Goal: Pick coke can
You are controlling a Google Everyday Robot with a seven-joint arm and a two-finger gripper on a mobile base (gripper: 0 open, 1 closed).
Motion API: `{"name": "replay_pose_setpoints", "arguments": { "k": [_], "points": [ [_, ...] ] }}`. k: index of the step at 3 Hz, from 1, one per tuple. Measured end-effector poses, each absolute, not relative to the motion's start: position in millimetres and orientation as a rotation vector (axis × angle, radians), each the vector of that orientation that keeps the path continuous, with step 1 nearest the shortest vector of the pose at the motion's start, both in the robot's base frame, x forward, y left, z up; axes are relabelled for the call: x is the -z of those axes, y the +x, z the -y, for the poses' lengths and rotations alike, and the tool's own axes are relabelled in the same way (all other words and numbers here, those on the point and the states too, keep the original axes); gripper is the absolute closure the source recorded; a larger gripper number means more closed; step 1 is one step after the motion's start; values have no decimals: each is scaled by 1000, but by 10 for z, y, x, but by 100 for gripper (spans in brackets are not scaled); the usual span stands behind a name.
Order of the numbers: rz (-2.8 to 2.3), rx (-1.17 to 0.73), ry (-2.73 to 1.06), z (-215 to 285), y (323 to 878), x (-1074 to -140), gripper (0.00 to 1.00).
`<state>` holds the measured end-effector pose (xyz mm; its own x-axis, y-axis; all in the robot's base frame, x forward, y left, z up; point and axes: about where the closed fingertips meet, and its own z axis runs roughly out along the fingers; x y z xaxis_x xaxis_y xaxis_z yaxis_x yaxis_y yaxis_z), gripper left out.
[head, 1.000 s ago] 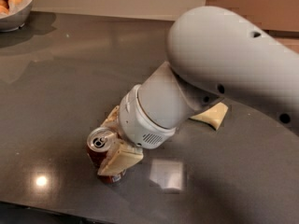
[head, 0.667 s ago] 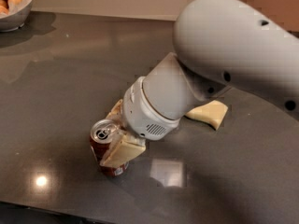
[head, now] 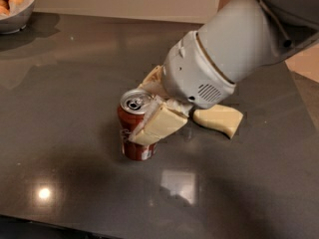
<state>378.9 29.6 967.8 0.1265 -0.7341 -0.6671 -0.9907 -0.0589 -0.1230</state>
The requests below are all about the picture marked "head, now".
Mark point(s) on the orange fruit in bowl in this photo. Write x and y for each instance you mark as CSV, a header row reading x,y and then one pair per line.
x,y
14,3

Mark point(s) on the silver metal bowl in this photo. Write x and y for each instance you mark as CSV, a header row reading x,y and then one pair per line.
x,y
16,23

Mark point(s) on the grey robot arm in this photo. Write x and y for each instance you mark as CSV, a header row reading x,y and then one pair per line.
x,y
248,34

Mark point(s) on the red coke can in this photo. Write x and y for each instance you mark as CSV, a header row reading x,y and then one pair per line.
x,y
131,111

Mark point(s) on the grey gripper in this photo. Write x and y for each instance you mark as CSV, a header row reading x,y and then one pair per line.
x,y
194,71

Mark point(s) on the yellow sponge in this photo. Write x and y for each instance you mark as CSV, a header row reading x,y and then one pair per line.
x,y
221,118

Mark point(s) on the white paper bowl liner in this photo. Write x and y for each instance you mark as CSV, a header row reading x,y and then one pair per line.
x,y
10,8

